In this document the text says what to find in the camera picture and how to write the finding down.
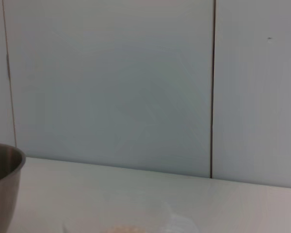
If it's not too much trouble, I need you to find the clear plastic measuring cup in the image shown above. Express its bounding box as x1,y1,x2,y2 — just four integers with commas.
104,202,200,233

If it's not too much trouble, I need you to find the stainless steel mixing bowl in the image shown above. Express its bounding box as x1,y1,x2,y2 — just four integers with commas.
0,143,27,233

